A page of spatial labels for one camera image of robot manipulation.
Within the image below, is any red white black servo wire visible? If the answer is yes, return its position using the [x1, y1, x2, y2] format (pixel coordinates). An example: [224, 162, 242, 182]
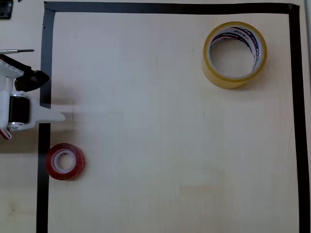
[0, 127, 13, 141]

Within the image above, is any thin metal screwdriver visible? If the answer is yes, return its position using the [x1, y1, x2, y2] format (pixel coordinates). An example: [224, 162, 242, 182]
[0, 49, 35, 54]

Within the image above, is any black webcam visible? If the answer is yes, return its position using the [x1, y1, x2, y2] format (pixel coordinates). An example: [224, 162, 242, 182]
[14, 69, 51, 92]

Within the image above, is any large yellow tape roll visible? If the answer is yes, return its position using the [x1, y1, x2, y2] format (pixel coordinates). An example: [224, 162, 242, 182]
[201, 21, 268, 90]

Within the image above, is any small red tape roll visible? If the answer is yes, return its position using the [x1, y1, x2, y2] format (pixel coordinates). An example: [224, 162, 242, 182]
[45, 142, 86, 181]

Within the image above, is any black plastic object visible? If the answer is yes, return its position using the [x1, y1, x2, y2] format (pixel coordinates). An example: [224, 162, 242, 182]
[0, 0, 13, 20]

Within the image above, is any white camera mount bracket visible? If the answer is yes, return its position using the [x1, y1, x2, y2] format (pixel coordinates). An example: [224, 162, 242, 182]
[0, 59, 25, 79]

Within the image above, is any black camera cable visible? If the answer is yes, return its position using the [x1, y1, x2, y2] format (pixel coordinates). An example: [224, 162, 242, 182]
[0, 53, 32, 71]

